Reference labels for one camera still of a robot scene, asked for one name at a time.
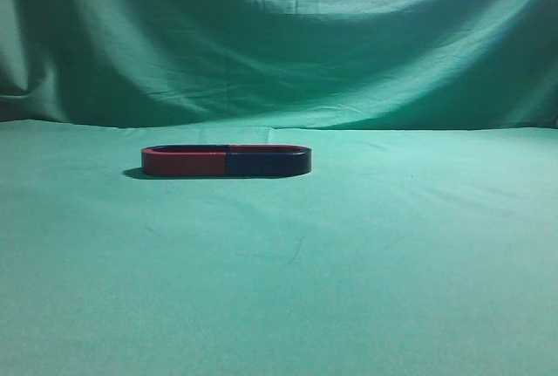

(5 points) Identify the green cloth backdrop and cover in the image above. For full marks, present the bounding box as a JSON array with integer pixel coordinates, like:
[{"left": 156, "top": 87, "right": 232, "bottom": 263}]
[{"left": 1, "top": 0, "right": 557, "bottom": 375}]

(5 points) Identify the red-blue horseshoe magnet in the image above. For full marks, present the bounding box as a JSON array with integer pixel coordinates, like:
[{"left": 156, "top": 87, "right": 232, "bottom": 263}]
[
  {"left": 141, "top": 145, "right": 228, "bottom": 177},
  {"left": 225, "top": 145, "right": 312, "bottom": 177}
]

